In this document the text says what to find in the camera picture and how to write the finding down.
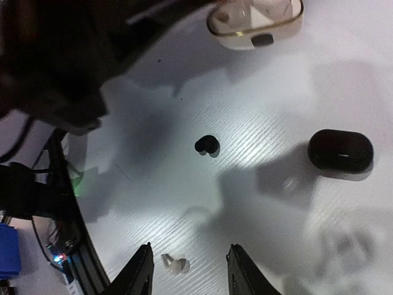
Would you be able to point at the black front frame rail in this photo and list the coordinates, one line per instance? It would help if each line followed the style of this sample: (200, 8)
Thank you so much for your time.
(82, 256)

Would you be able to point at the white earbud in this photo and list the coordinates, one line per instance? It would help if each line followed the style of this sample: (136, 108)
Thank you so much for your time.
(175, 266)

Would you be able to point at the black earbud left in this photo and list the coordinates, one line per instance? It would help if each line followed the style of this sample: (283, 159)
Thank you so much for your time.
(208, 144)

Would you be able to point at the white earbud charging case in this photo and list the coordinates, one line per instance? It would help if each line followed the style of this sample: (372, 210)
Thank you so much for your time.
(248, 25)

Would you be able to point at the white slotted cable duct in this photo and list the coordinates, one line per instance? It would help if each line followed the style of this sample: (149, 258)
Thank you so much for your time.
(72, 284)

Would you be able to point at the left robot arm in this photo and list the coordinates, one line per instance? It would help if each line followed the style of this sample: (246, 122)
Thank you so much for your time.
(56, 55)

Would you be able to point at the black earbud charging case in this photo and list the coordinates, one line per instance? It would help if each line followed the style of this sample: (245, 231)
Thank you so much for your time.
(341, 154)

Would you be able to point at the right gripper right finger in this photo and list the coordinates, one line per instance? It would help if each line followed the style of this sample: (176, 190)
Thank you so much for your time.
(244, 277)

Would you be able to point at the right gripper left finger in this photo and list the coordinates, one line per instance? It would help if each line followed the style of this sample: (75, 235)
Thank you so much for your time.
(137, 275)

